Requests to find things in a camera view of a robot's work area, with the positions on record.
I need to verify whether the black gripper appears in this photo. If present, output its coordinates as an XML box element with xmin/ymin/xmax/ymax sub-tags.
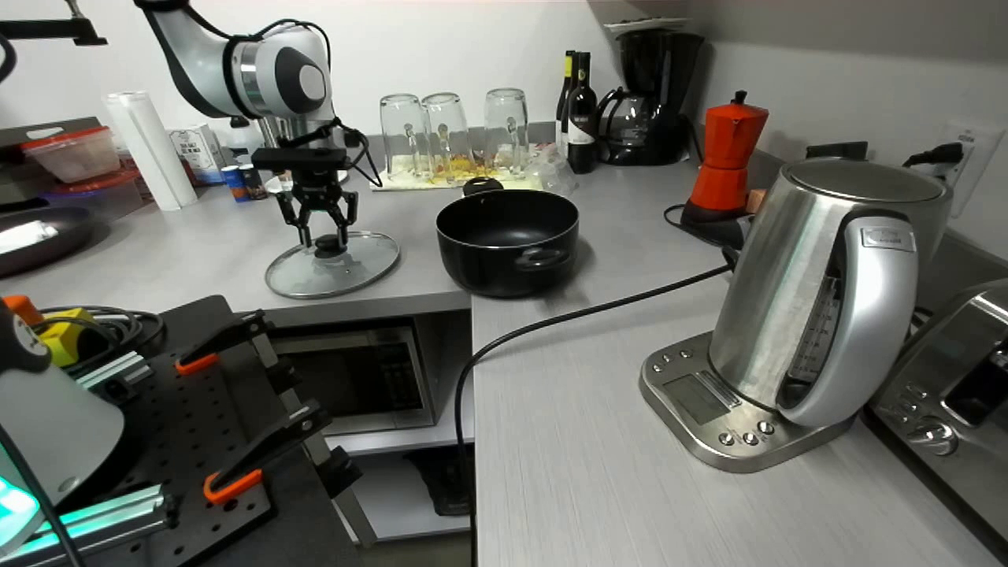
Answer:
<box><xmin>274</xmin><ymin>164</ymin><xmax>361</xmax><ymax>255</ymax></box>

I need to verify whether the glass lid with black knob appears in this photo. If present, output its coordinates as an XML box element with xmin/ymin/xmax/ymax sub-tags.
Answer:
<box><xmin>261</xmin><ymin>225</ymin><xmax>403</xmax><ymax>301</ymax></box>

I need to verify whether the black cooking pot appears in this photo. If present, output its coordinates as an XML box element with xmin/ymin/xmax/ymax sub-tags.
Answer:
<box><xmin>434</xmin><ymin>172</ymin><xmax>582</xmax><ymax>301</ymax></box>

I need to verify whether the red moka pot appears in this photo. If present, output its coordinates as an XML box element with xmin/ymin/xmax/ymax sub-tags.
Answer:
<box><xmin>687</xmin><ymin>88</ymin><xmax>771</xmax><ymax>219</ymax></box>

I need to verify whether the clear drinking glass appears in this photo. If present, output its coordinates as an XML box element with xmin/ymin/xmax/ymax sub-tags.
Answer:
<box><xmin>379</xmin><ymin>92</ymin><xmax>427</xmax><ymax>181</ymax></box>
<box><xmin>481</xmin><ymin>86</ymin><xmax>535</xmax><ymax>172</ymax></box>

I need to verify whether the black orange bar clamp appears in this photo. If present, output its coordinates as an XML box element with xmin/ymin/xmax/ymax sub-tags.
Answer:
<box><xmin>199</xmin><ymin>401</ymin><xmax>366</xmax><ymax>509</ymax></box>
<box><xmin>170</xmin><ymin>307</ymin><xmax>279</xmax><ymax>380</ymax></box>

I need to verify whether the red lidded plastic container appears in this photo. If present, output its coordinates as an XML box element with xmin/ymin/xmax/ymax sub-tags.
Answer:
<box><xmin>19</xmin><ymin>118</ymin><xmax>125</xmax><ymax>190</ymax></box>

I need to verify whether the black perforated board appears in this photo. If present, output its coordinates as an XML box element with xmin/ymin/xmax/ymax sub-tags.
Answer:
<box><xmin>61</xmin><ymin>294</ymin><xmax>366</xmax><ymax>567</ymax></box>

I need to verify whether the dark wine bottle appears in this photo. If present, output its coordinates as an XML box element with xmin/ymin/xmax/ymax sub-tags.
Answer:
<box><xmin>555</xmin><ymin>46</ymin><xmax>600</xmax><ymax>176</ymax></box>

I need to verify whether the yellow tool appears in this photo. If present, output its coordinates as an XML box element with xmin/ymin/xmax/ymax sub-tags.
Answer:
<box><xmin>35</xmin><ymin>306</ymin><xmax>97</xmax><ymax>370</ymax></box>

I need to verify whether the grey lamp shade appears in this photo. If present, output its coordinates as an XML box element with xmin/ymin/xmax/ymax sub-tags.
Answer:
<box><xmin>0</xmin><ymin>296</ymin><xmax>129</xmax><ymax>509</ymax></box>

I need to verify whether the black coffee maker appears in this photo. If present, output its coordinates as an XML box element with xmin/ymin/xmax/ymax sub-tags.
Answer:
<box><xmin>595</xmin><ymin>21</ymin><xmax>709</xmax><ymax>169</ymax></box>

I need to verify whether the aluminium profile bar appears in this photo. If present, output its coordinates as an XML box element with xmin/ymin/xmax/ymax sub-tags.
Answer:
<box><xmin>0</xmin><ymin>479</ymin><xmax>178</xmax><ymax>559</ymax></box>

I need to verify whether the silver kettle base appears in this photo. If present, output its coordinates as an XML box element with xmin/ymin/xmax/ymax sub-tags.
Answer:
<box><xmin>637</xmin><ymin>330</ymin><xmax>875</xmax><ymax>475</ymax></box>

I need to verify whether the stainless steel electric kettle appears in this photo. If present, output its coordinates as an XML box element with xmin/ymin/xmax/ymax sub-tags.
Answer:
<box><xmin>706</xmin><ymin>158</ymin><xmax>953</xmax><ymax>430</ymax></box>

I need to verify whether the silver toaster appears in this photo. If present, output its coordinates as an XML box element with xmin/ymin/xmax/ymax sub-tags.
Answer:
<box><xmin>862</xmin><ymin>277</ymin><xmax>1008</xmax><ymax>559</ymax></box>

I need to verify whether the black cable bundle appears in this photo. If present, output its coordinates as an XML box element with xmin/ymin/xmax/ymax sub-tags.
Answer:
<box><xmin>61</xmin><ymin>301</ymin><xmax>170</xmax><ymax>378</ymax></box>

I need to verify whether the black power cable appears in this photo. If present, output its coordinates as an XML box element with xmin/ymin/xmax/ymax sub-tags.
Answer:
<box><xmin>449</xmin><ymin>261</ymin><xmax>734</xmax><ymax>528</ymax></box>

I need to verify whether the white wall outlet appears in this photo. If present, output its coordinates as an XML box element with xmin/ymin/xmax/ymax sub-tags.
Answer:
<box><xmin>935</xmin><ymin>118</ymin><xmax>1008</xmax><ymax>178</ymax></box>

